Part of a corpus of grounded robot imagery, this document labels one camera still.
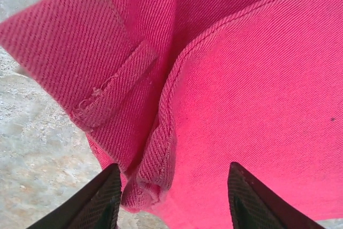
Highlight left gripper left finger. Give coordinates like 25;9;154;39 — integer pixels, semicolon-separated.
26;162;123;229

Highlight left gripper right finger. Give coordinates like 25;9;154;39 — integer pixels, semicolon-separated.
227;161;325;229

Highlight pink long pants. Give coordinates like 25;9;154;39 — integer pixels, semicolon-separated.
0;0;343;229

